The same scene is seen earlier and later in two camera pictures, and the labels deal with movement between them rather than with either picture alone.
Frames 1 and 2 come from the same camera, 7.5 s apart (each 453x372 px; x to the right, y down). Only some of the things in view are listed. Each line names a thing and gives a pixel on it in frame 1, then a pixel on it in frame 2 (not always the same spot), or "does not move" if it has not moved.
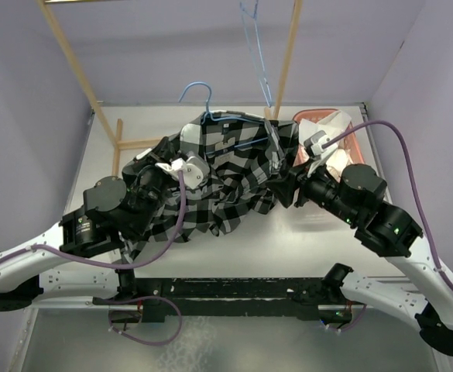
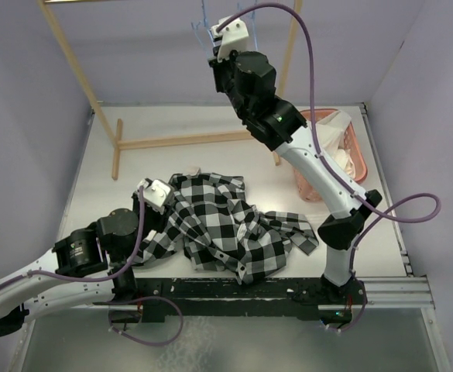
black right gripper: [298, 186] to [217, 61]
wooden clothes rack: [113, 127] does not move
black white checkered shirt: [245, 155] to [218, 229]
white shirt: [336, 159] does not move
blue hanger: [217, 117] to [208, 33]
